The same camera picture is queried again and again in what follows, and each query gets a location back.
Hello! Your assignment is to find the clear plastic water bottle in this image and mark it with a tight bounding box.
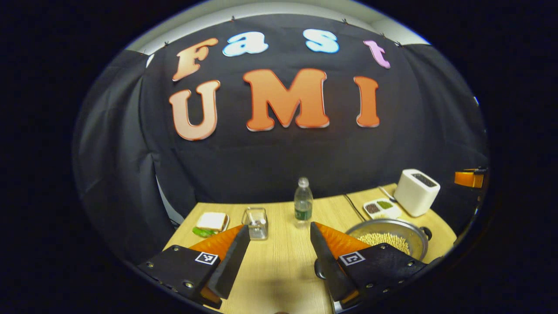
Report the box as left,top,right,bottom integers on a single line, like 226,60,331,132
294,177,314,228

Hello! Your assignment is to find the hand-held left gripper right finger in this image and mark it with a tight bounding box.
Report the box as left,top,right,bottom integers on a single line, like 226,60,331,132
310,222,436,311

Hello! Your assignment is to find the pile of yellow soybeans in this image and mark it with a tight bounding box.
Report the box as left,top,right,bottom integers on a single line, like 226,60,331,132
358,232,410,256

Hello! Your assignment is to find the sandwich with lettuce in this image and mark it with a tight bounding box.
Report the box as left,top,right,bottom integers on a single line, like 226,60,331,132
193,212,227,238

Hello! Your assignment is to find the black power cable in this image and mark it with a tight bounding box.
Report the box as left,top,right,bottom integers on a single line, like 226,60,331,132
344,194,367,222

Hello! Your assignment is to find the white toaster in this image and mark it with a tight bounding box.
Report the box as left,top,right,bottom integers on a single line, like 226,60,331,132
394,169,441,217

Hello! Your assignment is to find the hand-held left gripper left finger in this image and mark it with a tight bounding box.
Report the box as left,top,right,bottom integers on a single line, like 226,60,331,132
137,225,251,310

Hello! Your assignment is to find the metal wire basket holder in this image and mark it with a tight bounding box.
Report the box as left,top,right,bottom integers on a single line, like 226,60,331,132
242,207,269,240

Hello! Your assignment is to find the white divided bean dish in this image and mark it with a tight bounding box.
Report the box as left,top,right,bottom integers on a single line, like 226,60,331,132
363,198,402,220

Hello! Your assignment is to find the steel pot with black handle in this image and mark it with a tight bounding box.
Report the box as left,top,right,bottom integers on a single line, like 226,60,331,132
314,218,433,280

